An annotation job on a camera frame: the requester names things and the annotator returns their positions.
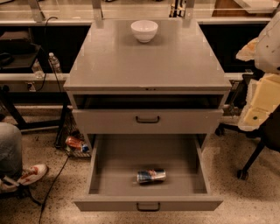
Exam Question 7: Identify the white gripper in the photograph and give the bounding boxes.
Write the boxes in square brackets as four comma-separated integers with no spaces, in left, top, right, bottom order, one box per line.
[235,38,280,131]

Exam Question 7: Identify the redbull can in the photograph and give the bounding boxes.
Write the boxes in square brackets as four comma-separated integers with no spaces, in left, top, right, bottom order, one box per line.
[136,169,166,184]

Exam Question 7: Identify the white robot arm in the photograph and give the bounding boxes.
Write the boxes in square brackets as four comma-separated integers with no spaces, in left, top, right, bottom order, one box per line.
[236,12,280,131]

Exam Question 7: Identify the grey drawer cabinet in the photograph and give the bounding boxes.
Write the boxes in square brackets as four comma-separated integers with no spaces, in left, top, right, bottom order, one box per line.
[64,19,230,146]

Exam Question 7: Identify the open grey lower drawer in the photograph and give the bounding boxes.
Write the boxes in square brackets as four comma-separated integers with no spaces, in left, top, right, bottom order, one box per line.
[74,134,222,212]

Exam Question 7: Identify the black office chair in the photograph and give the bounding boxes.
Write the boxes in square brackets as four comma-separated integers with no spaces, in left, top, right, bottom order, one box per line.
[214,73,280,181]

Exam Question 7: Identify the white bowl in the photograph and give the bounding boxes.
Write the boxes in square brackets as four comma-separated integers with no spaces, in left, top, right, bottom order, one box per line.
[130,20,158,43]

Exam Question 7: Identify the clear water bottle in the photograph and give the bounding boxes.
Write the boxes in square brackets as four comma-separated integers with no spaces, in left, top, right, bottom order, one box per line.
[49,52,62,74]
[31,59,45,79]

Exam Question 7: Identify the orange snack bag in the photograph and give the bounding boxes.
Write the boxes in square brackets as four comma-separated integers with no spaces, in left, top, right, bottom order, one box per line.
[66,136,88,153]

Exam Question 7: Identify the black stand left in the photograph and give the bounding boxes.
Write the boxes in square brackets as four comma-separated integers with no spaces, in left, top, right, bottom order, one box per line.
[0,85,70,149]

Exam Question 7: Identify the white red sneaker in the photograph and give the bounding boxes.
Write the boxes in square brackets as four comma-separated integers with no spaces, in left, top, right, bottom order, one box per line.
[0,164,48,193]

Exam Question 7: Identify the blue jeans leg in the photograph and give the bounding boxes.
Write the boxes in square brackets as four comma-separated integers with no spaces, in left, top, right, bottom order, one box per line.
[0,122,23,179]

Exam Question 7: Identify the black upper drawer handle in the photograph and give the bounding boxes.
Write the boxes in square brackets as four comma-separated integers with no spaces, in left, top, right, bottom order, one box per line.
[135,116,160,124]

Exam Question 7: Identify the black drawer handle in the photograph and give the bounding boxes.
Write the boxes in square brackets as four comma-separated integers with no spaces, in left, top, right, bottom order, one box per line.
[135,116,160,124]
[136,202,161,212]

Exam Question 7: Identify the black lower drawer handle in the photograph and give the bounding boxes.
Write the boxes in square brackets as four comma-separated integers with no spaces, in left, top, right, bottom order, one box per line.
[136,202,161,212]

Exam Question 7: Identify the black floor cable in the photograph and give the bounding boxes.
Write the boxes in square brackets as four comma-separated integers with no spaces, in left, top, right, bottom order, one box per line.
[38,154,71,224]

